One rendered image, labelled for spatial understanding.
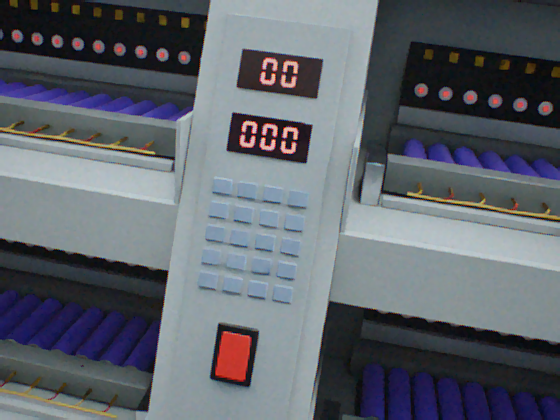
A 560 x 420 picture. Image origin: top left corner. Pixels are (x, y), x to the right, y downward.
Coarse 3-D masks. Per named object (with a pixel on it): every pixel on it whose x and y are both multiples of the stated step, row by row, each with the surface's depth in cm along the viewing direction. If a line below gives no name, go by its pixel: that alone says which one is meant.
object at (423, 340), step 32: (384, 320) 48; (416, 320) 47; (320, 352) 41; (352, 352) 47; (384, 352) 47; (416, 352) 47; (448, 352) 47; (480, 352) 47; (512, 352) 46; (544, 352) 46; (320, 384) 45; (352, 384) 46; (384, 384) 44; (416, 384) 44; (448, 384) 44; (480, 384) 45; (512, 384) 45; (544, 384) 45; (320, 416) 42; (352, 416) 39; (384, 416) 41; (416, 416) 41; (448, 416) 41; (480, 416) 41; (512, 416) 41; (544, 416) 43
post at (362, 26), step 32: (224, 0) 31; (256, 0) 31; (288, 0) 31; (320, 0) 31; (352, 0) 30; (224, 32) 31; (352, 32) 30; (352, 64) 30; (352, 96) 31; (192, 128) 32; (352, 128) 31; (192, 160) 32; (192, 192) 32; (192, 224) 32; (320, 224) 31; (320, 256) 31; (320, 288) 31; (320, 320) 31; (160, 352) 32; (160, 384) 32; (160, 416) 33; (288, 416) 32
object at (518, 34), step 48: (96, 0) 53; (144, 0) 52; (192, 0) 52; (384, 0) 50; (432, 0) 49; (480, 0) 49; (384, 48) 50; (480, 48) 49; (528, 48) 48; (384, 96) 50; (384, 144) 50; (336, 336) 51
